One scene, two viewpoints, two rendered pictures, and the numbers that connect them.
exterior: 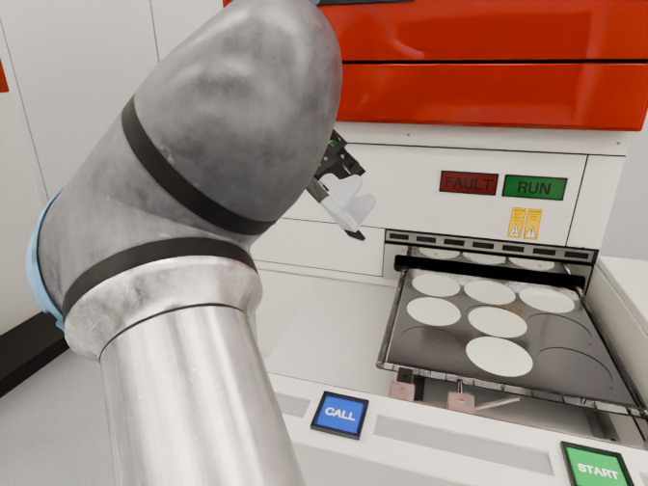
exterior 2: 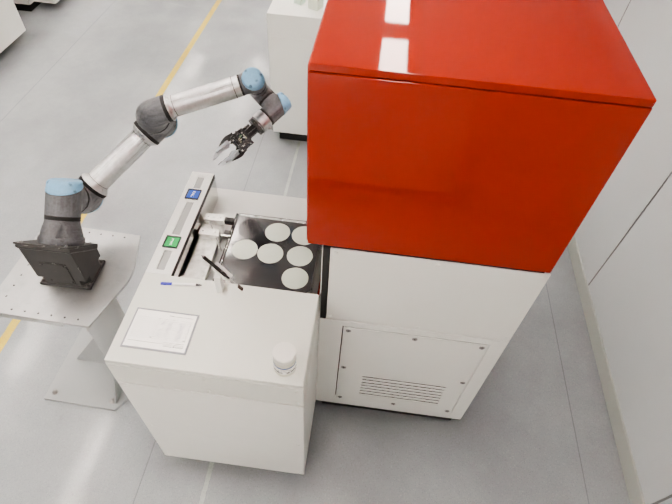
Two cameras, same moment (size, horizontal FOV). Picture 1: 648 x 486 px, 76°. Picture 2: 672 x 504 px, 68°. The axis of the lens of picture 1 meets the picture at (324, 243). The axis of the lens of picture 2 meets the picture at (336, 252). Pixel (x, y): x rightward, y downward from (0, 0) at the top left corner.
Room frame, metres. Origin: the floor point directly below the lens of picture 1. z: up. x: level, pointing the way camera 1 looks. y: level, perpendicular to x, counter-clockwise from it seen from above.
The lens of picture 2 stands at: (0.62, -1.55, 2.37)
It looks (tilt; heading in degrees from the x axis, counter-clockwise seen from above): 50 degrees down; 77
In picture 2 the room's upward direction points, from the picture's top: 4 degrees clockwise
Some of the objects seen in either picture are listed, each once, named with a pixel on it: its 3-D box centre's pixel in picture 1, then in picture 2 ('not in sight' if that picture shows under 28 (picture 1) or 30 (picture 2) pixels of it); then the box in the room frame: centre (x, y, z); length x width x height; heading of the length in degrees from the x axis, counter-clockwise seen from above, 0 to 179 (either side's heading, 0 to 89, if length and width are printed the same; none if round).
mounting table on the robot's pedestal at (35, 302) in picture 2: not in sight; (78, 281); (-0.11, -0.24, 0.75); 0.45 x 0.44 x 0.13; 162
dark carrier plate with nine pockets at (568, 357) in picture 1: (493, 320); (272, 252); (0.65, -0.31, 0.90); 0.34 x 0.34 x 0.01; 74
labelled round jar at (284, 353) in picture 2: not in sight; (284, 359); (0.65, -0.83, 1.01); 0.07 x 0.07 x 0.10
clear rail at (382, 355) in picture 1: (394, 307); (280, 219); (0.70, -0.14, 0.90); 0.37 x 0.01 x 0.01; 164
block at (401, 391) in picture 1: (399, 409); (215, 219); (0.44, -0.10, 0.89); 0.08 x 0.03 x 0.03; 164
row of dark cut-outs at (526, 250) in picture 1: (482, 245); not in sight; (0.86, -0.36, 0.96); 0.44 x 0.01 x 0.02; 74
